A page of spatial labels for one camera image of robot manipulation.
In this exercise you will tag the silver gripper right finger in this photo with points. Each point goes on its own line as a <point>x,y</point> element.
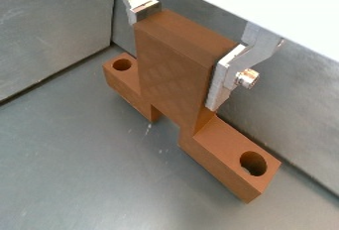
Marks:
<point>234,68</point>

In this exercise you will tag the brown T-shaped block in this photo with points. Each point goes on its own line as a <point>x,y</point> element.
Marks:
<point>165,81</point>

